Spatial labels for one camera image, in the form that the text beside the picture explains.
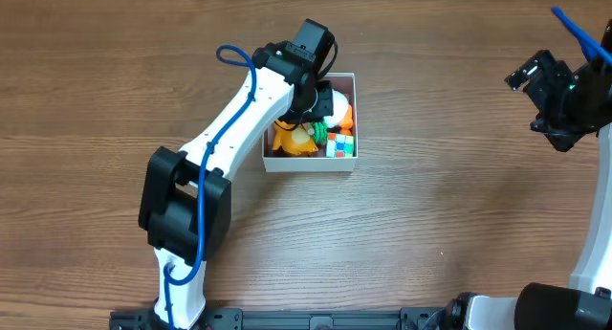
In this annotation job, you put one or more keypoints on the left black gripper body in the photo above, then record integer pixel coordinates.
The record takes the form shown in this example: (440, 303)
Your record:
(323, 106)

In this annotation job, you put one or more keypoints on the orange plastic duck toy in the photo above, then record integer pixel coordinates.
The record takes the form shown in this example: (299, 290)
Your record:
(293, 140)

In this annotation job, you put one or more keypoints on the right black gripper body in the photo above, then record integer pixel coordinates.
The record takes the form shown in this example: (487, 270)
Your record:
(545, 88)

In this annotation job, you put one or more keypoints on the yellow wooden rattle drum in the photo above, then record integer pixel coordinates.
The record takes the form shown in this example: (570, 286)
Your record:
(310, 129)

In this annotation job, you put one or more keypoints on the green round plastic cap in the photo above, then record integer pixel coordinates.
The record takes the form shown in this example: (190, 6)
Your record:
(321, 132)

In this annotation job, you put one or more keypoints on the white open cardboard box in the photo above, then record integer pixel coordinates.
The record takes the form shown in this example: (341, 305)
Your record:
(278, 161)

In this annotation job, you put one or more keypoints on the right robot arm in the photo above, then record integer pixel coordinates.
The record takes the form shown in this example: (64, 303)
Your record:
(585, 301)

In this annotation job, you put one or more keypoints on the white plush duck toy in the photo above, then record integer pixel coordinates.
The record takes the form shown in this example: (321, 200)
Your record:
(342, 117)

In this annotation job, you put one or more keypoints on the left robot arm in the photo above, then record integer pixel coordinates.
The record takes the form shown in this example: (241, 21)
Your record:
(186, 199)

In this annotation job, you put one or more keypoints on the colourful puzzle cube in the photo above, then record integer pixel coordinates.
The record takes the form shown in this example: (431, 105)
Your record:
(340, 146)

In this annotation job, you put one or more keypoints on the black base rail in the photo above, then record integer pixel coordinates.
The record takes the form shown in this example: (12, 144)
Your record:
(404, 319)

